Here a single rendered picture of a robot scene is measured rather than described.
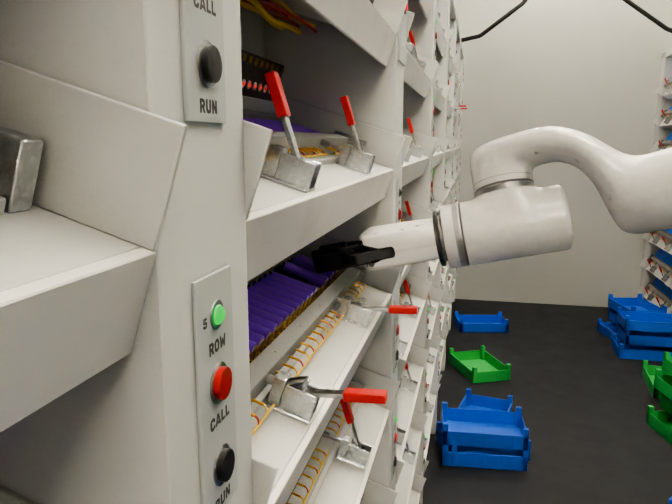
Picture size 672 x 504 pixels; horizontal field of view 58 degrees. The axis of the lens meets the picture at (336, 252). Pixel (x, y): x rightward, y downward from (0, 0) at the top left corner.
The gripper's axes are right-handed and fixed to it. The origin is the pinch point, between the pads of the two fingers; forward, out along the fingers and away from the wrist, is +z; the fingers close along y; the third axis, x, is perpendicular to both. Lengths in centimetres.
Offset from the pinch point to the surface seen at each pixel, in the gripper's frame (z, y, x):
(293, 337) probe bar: -1.6, 25.9, 3.6
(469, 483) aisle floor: 0, -117, 103
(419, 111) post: -9, -80, -22
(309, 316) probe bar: -1.3, 18.8, 3.4
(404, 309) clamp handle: -10.2, 8.6, 6.7
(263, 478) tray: -7, 51, 5
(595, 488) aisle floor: -41, -123, 111
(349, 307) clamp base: -3.5, 9.0, 5.4
